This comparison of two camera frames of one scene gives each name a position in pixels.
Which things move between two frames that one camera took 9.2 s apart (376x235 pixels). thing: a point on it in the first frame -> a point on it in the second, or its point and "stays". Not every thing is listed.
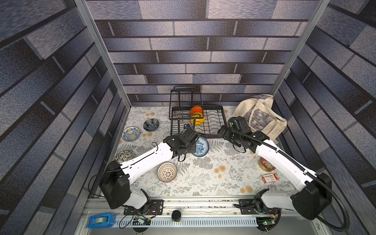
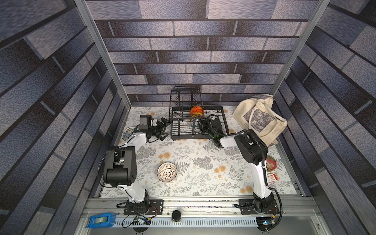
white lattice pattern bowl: (167, 172) stays
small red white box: (270, 177) stays
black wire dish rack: (186, 108) stays
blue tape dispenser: (104, 220) stays
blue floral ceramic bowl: (202, 147) -> (197, 125)
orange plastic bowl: (196, 108) stays
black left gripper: (194, 147) -> (161, 127)
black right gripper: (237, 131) -> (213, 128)
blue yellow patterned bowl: (130, 133) stays
